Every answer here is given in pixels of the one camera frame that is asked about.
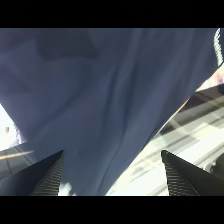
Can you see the navy blue garment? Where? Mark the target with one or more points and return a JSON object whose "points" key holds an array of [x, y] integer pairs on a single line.
{"points": [[100, 100]]}

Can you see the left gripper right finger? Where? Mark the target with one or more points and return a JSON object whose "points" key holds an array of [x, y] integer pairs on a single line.
{"points": [[186, 180]]}

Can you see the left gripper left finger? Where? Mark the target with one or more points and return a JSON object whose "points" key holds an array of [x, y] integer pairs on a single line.
{"points": [[40, 176]]}

